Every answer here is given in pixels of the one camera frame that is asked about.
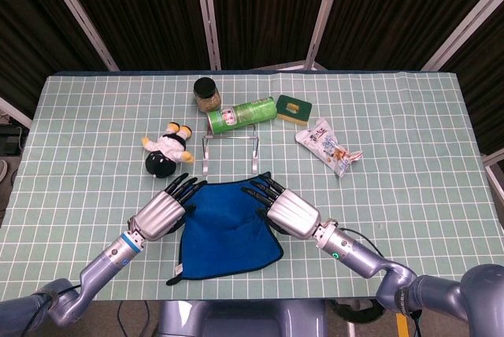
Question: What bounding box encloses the dark pleated partition panel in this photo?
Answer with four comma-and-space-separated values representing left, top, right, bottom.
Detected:
54, 0, 214, 73
0, 0, 110, 117
317, 0, 504, 73
436, 0, 504, 157
207, 0, 336, 71

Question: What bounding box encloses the dark equipment box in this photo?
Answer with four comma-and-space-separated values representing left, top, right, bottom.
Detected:
0, 123, 25, 157

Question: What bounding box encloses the black floor cable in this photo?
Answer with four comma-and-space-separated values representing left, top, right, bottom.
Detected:
116, 300, 154, 337

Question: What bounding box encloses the green yellow sponge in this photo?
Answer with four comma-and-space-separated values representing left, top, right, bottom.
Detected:
276, 94, 313, 124

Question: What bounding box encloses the grey-blue robot torso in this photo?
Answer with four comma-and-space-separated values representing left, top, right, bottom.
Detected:
157, 299, 328, 337

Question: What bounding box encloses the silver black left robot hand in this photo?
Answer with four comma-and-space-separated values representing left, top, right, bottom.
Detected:
132, 172, 209, 243

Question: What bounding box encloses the green chip can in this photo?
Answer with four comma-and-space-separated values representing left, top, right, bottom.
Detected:
206, 95, 279, 136

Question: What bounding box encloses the white partition post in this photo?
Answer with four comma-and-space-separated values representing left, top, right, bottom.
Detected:
420, 0, 504, 72
0, 96, 33, 128
304, 0, 348, 71
480, 150, 504, 196
37, 0, 120, 72
191, 0, 223, 71

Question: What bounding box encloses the white snack bag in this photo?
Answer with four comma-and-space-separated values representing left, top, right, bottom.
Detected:
295, 117, 363, 178

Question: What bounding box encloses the metal wire rack stand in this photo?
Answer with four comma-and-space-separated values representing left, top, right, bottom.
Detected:
201, 124, 261, 176

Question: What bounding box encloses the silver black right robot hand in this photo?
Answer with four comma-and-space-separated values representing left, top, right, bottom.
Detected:
240, 178, 321, 240

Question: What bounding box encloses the black white plush toy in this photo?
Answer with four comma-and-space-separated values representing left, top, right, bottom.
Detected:
141, 121, 196, 177

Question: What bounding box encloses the blue cloth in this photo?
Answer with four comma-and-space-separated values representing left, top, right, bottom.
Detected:
165, 171, 285, 287

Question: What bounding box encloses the black round floor base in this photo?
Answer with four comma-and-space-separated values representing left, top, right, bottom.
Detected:
328, 299, 386, 325

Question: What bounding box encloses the green grid tablecloth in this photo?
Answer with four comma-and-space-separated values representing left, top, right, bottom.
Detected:
0, 71, 504, 302

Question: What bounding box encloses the glass jar with black lid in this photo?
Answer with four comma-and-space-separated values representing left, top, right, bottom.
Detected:
192, 76, 222, 114

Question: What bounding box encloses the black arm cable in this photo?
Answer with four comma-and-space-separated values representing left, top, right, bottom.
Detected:
338, 227, 386, 258

